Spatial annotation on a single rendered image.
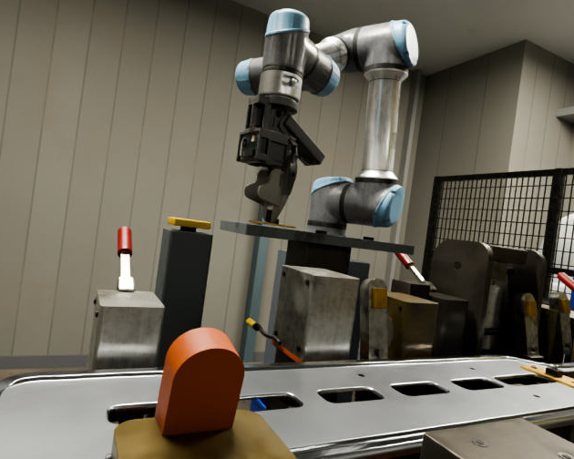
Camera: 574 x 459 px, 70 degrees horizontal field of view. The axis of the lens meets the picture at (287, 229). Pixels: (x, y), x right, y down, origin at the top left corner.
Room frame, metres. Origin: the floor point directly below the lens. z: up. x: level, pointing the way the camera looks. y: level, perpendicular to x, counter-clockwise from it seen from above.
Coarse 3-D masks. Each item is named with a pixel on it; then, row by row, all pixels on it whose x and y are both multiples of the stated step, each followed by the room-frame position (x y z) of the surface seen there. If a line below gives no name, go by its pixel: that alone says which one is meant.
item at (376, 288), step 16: (368, 288) 0.61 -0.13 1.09; (384, 288) 0.62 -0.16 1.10; (368, 304) 0.61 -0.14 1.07; (384, 304) 0.61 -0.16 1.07; (368, 320) 0.60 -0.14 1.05; (384, 320) 0.62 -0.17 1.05; (368, 336) 0.60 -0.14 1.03; (384, 336) 0.61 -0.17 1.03; (368, 352) 0.59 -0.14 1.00; (384, 352) 0.61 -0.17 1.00
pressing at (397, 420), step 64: (0, 384) 0.35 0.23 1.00; (64, 384) 0.37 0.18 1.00; (128, 384) 0.39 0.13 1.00; (256, 384) 0.43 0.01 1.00; (320, 384) 0.45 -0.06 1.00; (384, 384) 0.48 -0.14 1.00; (448, 384) 0.51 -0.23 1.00; (0, 448) 0.26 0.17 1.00; (64, 448) 0.27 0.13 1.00; (320, 448) 0.32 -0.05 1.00; (384, 448) 0.34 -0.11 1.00
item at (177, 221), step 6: (168, 222) 0.69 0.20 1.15; (174, 222) 0.64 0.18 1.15; (180, 222) 0.64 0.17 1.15; (186, 222) 0.65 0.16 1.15; (192, 222) 0.65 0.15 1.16; (198, 222) 0.66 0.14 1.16; (204, 222) 0.66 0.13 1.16; (180, 228) 0.67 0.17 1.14; (186, 228) 0.67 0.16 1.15; (192, 228) 0.67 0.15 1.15; (198, 228) 0.66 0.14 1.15; (204, 228) 0.66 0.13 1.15
